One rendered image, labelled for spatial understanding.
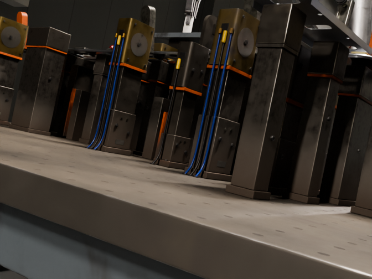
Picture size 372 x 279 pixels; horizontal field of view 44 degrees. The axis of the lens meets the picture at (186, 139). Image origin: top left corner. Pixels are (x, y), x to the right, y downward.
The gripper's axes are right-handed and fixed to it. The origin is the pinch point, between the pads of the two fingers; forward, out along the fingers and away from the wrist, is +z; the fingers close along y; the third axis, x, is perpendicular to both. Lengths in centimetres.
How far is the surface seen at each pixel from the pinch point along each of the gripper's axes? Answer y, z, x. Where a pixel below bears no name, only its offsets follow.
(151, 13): 56, 13, 8
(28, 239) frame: 126, 59, 28
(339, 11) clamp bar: 45, 3, 55
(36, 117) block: 44, 46, -28
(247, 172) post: 102, 48, 46
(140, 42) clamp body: 60, 22, 7
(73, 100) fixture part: 30, 38, -25
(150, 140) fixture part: 49, 46, 12
